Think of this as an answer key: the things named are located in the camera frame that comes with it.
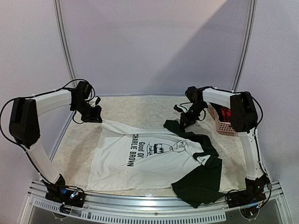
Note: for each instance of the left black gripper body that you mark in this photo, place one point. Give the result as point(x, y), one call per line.
point(89, 115)

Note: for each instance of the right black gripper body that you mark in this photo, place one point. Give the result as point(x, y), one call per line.
point(187, 118)

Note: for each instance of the white green raglan t-shirt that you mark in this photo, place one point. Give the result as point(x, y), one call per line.
point(129, 158)

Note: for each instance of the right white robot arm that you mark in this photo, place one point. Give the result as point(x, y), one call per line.
point(243, 119)

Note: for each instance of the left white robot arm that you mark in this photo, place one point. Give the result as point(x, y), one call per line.
point(24, 121)

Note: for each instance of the pink plastic laundry basket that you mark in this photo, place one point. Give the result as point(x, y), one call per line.
point(223, 128)

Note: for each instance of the red black plaid garment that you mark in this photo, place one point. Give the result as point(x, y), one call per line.
point(224, 114)

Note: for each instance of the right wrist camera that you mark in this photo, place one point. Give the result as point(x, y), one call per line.
point(180, 108)

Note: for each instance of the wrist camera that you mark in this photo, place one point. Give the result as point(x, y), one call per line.
point(180, 108)
point(96, 101)

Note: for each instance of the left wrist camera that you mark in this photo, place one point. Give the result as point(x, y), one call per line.
point(96, 101)

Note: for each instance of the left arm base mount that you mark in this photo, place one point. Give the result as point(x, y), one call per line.
point(59, 192)

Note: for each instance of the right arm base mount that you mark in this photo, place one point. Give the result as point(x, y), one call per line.
point(253, 193)

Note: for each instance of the aluminium front rail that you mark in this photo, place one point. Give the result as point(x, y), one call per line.
point(116, 209)

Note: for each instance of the left aluminium frame post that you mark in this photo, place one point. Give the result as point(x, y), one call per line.
point(64, 43)

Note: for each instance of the aluminium frame post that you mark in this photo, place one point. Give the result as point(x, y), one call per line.
point(245, 44)
point(64, 43)

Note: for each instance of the right aluminium frame post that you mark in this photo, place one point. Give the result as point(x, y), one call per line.
point(245, 44)

